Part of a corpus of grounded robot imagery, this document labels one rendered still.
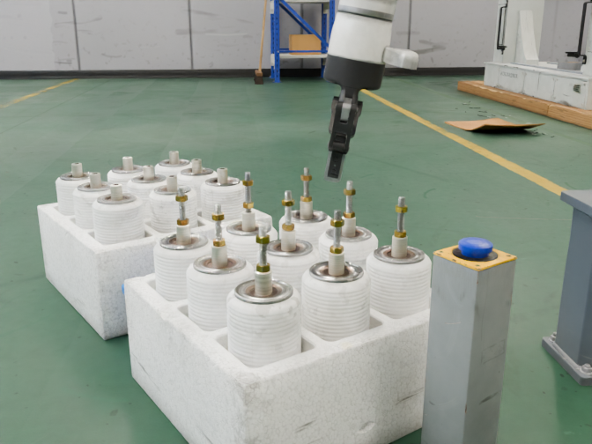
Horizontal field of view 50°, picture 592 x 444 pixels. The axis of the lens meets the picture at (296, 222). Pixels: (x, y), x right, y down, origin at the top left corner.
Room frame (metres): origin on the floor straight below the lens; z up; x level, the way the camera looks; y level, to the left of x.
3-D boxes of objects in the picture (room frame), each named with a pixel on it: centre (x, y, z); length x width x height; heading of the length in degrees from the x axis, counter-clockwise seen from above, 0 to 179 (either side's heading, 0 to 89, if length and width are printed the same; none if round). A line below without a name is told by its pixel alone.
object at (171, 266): (0.95, 0.18, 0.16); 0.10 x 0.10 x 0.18
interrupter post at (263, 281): (0.75, 0.04, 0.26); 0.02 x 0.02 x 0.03
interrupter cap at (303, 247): (0.92, 0.01, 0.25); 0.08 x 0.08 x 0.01
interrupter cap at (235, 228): (1.01, 0.08, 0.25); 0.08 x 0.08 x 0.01
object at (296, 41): (6.91, -0.09, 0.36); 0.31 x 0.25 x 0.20; 96
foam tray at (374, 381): (0.92, 0.01, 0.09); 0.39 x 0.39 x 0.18; 35
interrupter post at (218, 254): (0.85, 0.11, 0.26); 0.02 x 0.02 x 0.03
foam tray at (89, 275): (1.37, 0.32, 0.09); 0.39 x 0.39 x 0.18; 36
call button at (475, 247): (0.72, -0.22, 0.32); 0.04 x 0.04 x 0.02
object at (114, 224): (1.20, 0.35, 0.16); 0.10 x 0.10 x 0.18
